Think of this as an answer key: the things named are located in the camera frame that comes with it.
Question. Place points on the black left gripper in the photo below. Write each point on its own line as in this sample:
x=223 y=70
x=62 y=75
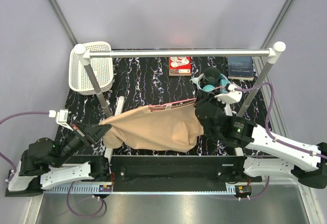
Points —
x=90 y=134

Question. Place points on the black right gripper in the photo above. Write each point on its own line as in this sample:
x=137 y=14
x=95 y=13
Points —
x=203 y=96

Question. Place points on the beige t shirt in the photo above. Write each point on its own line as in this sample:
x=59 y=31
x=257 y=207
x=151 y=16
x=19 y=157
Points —
x=164 y=129

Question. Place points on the pink wire hanger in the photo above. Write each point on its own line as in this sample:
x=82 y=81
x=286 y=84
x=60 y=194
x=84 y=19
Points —
x=171 y=104

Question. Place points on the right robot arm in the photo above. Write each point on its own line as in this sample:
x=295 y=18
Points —
x=298 y=160

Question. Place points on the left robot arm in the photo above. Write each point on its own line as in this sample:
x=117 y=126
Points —
x=48 y=163

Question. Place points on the teal headphones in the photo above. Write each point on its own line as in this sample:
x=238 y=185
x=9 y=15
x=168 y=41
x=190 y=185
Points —
x=222 y=83

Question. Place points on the dark green cup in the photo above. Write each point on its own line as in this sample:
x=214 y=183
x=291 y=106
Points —
x=211 y=76

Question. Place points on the red book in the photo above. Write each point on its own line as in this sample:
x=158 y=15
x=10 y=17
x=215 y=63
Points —
x=180 y=66

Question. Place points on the dark blue book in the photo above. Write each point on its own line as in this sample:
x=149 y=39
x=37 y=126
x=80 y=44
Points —
x=240 y=68

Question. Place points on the white plastic basket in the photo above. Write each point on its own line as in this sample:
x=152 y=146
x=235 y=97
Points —
x=78 y=79

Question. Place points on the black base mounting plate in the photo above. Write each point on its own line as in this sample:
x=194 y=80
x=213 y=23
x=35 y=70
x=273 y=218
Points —
x=169 y=174

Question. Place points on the white and silver clothes rack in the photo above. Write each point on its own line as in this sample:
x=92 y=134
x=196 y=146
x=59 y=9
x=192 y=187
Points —
x=84 y=56

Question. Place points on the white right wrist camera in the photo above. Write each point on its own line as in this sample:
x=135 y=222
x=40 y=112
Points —
x=229 y=94

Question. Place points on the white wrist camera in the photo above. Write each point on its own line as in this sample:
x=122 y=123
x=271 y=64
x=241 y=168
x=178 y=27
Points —
x=61 y=117
x=229 y=94

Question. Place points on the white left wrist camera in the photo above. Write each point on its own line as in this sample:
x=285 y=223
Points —
x=61 y=117

